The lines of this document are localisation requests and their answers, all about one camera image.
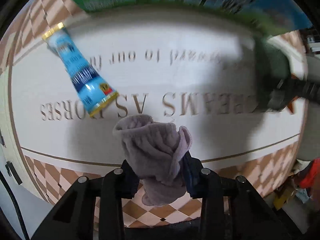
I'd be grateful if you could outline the dark green pouch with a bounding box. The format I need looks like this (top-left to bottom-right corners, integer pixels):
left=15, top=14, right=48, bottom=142
left=254, top=36, right=295, bottom=112

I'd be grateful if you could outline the lavender soft cloth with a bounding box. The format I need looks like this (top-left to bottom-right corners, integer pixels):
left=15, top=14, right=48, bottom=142
left=113, top=114, right=193, bottom=206

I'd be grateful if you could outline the blue yellow snack tube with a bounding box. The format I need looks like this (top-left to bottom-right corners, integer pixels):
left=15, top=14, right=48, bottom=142
left=42, top=22, right=119, bottom=116

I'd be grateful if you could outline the red plastic bag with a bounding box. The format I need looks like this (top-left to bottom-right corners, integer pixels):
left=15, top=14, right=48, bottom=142
left=295, top=158, right=319, bottom=190

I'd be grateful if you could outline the patterned table mat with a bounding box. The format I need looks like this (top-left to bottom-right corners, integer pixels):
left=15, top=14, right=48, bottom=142
left=1, top=0, right=308, bottom=232

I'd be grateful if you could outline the black cable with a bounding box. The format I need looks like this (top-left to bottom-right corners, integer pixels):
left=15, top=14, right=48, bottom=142
left=0, top=172, right=29, bottom=240

